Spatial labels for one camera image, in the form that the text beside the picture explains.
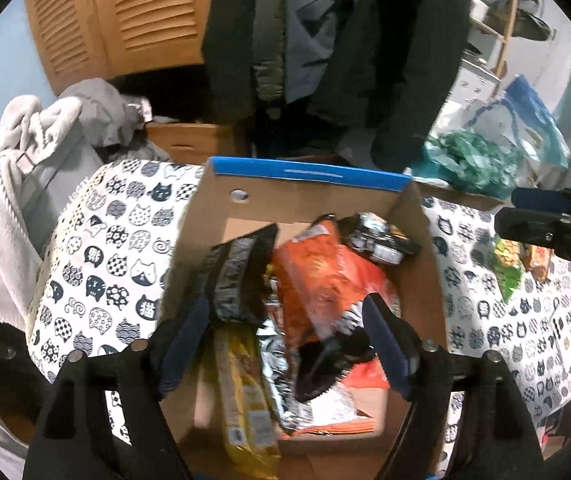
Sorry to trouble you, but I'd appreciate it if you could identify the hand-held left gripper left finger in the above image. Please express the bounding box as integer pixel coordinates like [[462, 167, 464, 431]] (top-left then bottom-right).
[[22, 297, 213, 480]]

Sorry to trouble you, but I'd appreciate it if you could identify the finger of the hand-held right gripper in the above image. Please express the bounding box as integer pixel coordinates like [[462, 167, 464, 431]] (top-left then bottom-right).
[[510, 187, 571, 222], [494, 207, 571, 262]]

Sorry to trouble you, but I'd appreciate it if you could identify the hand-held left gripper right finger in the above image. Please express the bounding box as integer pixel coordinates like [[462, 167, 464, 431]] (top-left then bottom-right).
[[363, 292, 546, 480]]

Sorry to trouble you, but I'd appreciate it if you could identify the green snack packet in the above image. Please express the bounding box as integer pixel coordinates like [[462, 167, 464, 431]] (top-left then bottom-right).
[[493, 237, 524, 304]]

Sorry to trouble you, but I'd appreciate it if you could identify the black white patterned snack bag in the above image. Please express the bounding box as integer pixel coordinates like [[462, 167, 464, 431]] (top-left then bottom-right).
[[200, 224, 279, 327]]

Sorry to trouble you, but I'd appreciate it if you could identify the orange snack bag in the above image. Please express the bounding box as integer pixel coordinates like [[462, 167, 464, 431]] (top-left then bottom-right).
[[268, 215, 402, 403]]

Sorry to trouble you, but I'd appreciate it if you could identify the long gold snack packet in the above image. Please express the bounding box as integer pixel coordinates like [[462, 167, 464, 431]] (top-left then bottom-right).
[[214, 325, 282, 478]]

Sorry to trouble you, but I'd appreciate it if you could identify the small black snack packet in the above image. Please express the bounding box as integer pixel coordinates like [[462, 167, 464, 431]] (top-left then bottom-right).
[[343, 212, 421, 266]]

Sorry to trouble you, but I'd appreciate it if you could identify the silver snack packet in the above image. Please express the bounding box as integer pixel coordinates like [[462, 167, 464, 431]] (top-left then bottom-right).
[[258, 320, 361, 433]]

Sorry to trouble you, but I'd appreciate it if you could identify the blue cardboard box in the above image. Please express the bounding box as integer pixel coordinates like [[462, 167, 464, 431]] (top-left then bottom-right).
[[158, 156, 449, 480]]

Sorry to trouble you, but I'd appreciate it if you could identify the orange yellow snack packet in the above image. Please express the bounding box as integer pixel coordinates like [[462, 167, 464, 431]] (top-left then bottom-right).
[[523, 245, 551, 284]]

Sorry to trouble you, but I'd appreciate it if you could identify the blue white plastic bag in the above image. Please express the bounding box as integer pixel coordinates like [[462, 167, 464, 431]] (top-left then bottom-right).
[[458, 74, 571, 171]]

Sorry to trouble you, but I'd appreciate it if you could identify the cat print tablecloth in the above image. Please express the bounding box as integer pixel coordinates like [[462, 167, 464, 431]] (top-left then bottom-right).
[[25, 159, 571, 461]]

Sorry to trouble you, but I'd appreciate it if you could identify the wooden rack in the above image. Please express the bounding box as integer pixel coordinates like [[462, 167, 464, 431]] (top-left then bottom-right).
[[469, 0, 524, 79]]

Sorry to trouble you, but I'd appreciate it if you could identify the black hanging coat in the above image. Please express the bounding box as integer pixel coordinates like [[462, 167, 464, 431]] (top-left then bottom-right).
[[308, 0, 473, 173]]

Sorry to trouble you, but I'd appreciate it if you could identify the white fleece blanket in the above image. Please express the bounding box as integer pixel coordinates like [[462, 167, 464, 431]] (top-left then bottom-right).
[[0, 95, 85, 332]]

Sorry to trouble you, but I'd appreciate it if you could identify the grey garment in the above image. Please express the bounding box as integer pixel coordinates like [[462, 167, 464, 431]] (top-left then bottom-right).
[[55, 77, 168, 162]]

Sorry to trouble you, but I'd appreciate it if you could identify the grey blue hanging jacket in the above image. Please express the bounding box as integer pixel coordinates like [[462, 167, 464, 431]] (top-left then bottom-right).
[[280, 0, 362, 106]]

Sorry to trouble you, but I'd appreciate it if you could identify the olive hanging jacket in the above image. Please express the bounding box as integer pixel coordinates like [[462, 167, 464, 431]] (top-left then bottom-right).
[[200, 0, 287, 122]]

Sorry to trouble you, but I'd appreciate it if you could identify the wooden louvered cabinet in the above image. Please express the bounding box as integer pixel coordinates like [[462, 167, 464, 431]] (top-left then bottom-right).
[[22, 0, 221, 97]]

